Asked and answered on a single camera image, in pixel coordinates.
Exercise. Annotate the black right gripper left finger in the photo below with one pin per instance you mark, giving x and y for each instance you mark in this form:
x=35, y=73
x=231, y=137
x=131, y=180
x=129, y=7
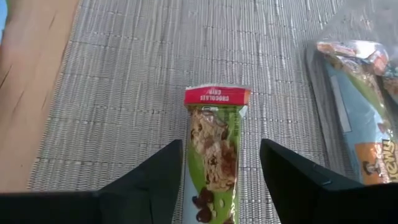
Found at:
x=149, y=186

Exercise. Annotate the grey woven placemat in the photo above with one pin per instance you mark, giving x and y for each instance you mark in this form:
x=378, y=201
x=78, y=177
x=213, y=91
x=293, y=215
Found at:
x=140, y=77

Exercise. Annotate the orange-labelled granola bar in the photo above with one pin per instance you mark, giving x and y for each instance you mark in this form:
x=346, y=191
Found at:
x=351, y=49
x=363, y=124

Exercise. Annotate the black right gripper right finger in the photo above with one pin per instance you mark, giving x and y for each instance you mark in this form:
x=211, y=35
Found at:
x=295, y=186

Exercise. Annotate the clear plastic bin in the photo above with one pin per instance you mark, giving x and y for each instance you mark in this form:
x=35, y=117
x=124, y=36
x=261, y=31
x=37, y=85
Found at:
x=317, y=77

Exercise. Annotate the red-ended granola bar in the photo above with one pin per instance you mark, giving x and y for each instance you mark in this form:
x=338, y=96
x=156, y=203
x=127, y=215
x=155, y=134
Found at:
x=214, y=140

